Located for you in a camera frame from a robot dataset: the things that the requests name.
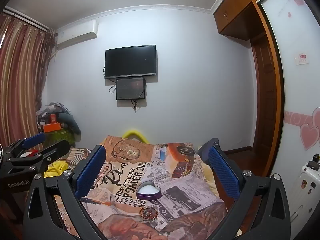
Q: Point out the white suitcase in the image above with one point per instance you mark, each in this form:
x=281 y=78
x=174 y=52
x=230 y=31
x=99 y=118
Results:
x=307 y=192

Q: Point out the striped red curtain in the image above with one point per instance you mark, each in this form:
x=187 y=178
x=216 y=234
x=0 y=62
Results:
x=20 y=80

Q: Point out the paper note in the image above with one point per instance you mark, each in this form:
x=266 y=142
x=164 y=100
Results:
x=301 y=58

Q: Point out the yellow cloth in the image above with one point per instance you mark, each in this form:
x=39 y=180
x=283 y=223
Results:
x=57 y=168

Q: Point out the printed blanket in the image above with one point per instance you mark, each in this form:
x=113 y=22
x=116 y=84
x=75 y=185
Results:
x=130 y=165

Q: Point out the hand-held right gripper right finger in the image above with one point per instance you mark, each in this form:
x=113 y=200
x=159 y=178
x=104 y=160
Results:
x=222 y=172

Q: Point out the large pink heart sticker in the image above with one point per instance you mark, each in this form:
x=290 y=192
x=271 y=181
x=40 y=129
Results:
x=310 y=136

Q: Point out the purple heart-shaped tin box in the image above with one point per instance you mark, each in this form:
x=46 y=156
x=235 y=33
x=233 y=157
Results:
x=150 y=197

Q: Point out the green cloth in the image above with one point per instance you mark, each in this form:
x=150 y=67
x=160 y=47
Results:
x=61 y=137

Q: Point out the wooden door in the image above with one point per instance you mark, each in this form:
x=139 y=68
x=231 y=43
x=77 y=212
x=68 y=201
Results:
x=262 y=92

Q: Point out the dark blue cloth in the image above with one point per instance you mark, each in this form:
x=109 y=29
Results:
x=203 y=152

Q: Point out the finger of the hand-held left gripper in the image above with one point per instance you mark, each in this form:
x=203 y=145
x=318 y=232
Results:
x=33 y=140
x=56 y=150

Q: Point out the small black device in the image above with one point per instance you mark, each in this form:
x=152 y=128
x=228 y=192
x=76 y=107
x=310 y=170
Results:
x=313 y=162

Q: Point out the white air conditioner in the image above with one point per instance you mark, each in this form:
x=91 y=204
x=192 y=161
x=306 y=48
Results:
x=77 y=35

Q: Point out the striped beige cloth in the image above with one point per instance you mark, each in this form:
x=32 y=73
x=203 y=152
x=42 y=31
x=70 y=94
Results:
x=78 y=156

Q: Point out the orange box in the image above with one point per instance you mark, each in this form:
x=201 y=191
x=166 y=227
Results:
x=51 y=127

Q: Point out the small black monitor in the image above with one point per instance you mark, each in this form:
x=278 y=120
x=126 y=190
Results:
x=130 y=88

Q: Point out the wooden overhead cabinet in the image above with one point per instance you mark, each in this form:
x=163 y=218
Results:
x=232 y=15

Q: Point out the small red box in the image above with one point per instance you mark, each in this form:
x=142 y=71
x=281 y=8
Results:
x=53 y=118

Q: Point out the black wall television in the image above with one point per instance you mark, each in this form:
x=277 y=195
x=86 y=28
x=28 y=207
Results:
x=130 y=61

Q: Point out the pile of dark clothes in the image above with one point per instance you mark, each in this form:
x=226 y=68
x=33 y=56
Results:
x=66 y=118

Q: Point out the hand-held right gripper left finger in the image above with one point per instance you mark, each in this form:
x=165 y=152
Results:
x=91 y=170

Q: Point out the pale yellow bedsheet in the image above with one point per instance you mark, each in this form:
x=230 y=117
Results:
x=211 y=180

